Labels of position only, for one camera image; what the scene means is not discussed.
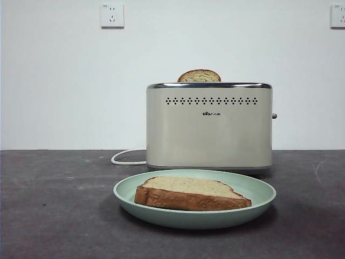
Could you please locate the brown crust bread slice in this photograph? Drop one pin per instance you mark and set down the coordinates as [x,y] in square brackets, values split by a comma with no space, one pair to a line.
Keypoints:
[199,76]
[188,197]

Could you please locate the pale green round plate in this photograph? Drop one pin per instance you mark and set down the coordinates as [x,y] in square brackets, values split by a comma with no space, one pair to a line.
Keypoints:
[194,219]

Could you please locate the cream and chrome toaster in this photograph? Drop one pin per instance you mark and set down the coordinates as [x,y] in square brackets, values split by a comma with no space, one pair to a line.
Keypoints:
[210,135]

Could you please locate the grey toaster lever knob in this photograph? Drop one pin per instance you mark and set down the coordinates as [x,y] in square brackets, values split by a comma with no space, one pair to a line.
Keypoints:
[274,116]

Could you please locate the white wall socket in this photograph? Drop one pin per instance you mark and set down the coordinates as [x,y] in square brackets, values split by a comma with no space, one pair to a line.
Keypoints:
[112,15]
[338,16]

